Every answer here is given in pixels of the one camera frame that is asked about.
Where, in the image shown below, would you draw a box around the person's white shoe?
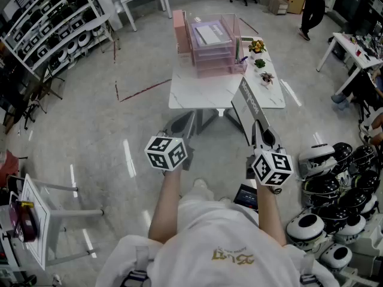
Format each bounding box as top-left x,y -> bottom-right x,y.
192,178 -> 215,203

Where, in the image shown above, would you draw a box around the white cluttered work desk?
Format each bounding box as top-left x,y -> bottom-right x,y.
316,32 -> 383,96

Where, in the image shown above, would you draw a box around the red cloth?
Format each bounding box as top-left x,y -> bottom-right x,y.
0,149 -> 20,188

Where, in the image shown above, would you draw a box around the rows of shelved helmets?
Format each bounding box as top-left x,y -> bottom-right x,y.
5,0 -> 104,71

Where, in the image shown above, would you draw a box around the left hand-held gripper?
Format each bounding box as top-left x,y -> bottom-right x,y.
144,111 -> 196,172

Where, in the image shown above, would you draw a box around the person's white shirt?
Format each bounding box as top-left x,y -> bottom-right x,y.
95,200 -> 341,287

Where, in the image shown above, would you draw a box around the person's left forearm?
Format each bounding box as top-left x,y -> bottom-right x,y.
148,167 -> 184,245

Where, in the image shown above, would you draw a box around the person's white trousers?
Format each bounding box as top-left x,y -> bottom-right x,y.
178,190 -> 237,221

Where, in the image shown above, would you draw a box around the black device with screen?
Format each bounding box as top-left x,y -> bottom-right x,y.
233,184 -> 259,211

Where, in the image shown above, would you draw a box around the pile of black white helmets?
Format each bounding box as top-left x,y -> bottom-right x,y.
285,141 -> 383,272

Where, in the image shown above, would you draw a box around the purple leaf potted plant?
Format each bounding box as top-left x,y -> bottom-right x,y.
259,71 -> 275,87

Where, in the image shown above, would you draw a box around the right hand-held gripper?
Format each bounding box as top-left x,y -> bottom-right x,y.
245,120 -> 295,188

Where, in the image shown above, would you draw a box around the yellow flower potted plant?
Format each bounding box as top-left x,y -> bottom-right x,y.
248,39 -> 268,61

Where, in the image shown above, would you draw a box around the pink transparent desk organizer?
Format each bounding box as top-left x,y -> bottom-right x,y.
184,13 -> 249,79

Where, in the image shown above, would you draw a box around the purple pouch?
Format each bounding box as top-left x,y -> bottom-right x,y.
8,200 -> 39,244

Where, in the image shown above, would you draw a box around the small white box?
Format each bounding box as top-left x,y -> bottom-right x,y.
177,51 -> 193,68

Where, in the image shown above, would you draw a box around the grey notebook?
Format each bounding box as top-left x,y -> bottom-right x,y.
230,77 -> 270,146

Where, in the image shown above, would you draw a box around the tall pink box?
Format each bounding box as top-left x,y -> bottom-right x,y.
172,9 -> 193,55

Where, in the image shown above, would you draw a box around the beige drawer cabinet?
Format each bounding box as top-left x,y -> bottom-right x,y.
270,0 -> 290,16

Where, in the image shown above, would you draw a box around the black folding chair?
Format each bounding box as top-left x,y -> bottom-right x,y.
0,55 -> 66,132

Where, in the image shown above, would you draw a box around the white metal shelf rack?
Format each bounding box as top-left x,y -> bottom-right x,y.
0,0 -> 112,82

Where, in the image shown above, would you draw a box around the purple white notebook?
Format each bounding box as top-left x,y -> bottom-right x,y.
191,20 -> 233,47

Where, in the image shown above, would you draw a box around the person's right forearm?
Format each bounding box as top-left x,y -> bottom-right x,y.
255,184 -> 287,247

